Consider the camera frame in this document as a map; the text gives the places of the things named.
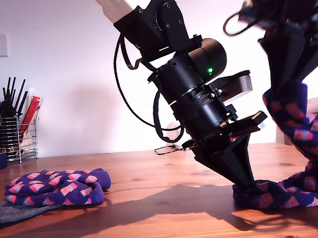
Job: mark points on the red paper packet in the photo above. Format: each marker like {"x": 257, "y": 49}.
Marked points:
{"x": 30, "y": 115}

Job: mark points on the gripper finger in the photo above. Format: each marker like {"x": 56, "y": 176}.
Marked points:
{"x": 212, "y": 164}
{"x": 238, "y": 160}
{"x": 278, "y": 59}
{"x": 307, "y": 52}

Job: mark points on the purple patterned sock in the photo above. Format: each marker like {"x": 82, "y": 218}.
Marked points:
{"x": 45, "y": 189}
{"x": 303, "y": 127}

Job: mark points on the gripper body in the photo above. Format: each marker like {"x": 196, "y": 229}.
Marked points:
{"x": 201, "y": 116}

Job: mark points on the white paper napkins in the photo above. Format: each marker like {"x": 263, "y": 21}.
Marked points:
{"x": 29, "y": 143}

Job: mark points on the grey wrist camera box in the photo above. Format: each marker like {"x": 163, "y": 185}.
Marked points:
{"x": 234, "y": 85}
{"x": 248, "y": 9}

